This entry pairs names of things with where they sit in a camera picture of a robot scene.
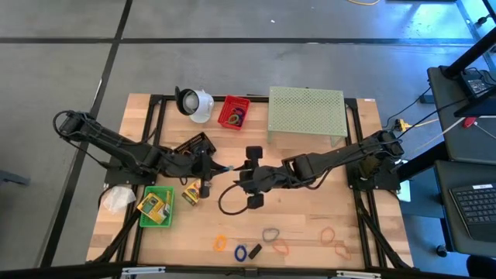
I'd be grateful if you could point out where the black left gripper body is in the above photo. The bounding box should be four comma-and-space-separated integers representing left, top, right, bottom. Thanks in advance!
181, 151, 206, 186

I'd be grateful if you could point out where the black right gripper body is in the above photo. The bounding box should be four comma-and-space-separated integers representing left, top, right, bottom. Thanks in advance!
238, 165, 290, 194

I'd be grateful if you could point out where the yellow green crayon box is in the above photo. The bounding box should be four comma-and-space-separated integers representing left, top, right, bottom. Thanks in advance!
136, 192, 168, 225
164, 190, 174, 218
181, 178, 205, 207

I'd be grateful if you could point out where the orange rubber band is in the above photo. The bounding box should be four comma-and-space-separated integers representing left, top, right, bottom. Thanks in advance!
334, 243, 353, 261
270, 238, 291, 257
320, 226, 336, 246

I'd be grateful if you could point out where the dark grey desk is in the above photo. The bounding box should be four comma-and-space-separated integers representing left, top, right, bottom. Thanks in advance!
433, 159, 496, 259

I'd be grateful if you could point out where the black side desk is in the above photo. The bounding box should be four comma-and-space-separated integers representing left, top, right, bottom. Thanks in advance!
426, 64, 496, 164

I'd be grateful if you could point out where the black plastic basket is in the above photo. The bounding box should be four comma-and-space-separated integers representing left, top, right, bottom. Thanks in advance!
171, 131, 217, 160

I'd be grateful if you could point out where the green plastic basket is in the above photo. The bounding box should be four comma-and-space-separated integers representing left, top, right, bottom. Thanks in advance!
138, 185, 176, 229

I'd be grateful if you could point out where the black wide rubber band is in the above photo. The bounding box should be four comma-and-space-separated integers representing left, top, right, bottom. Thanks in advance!
247, 243, 264, 260

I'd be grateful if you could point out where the red plastic basket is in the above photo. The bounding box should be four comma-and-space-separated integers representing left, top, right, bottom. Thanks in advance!
217, 95, 252, 131

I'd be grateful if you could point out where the green perforated metal shelf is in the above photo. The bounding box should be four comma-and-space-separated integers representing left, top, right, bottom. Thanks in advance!
267, 85, 349, 148

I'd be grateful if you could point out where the white plastic bag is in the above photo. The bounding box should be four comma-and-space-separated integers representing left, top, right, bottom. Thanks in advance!
101, 185, 137, 215

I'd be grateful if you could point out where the white paper sheet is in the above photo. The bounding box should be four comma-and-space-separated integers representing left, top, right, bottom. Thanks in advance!
397, 180, 412, 203

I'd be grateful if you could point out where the grey floor object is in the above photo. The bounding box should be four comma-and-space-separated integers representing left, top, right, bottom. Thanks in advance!
0, 168, 31, 187

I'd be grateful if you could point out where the black keyboard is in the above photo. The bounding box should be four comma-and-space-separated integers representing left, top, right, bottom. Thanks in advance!
449, 182, 496, 243

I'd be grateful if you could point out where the black power brick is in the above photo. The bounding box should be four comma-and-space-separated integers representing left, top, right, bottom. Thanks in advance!
460, 75, 491, 98

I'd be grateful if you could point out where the black monitor stand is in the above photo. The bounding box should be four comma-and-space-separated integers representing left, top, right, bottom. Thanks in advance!
441, 19, 496, 78

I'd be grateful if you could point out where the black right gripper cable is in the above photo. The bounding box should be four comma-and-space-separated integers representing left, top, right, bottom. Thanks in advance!
218, 182, 251, 216

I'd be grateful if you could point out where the yellow orange coil keychain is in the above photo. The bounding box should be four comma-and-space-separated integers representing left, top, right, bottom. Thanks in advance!
212, 234, 228, 252

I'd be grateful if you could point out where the black aluminium table frame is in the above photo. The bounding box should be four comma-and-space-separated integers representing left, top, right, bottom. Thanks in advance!
87, 94, 414, 279

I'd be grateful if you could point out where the silver aluminium post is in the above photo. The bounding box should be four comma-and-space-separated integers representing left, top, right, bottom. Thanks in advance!
121, 266, 167, 276
335, 270, 383, 279

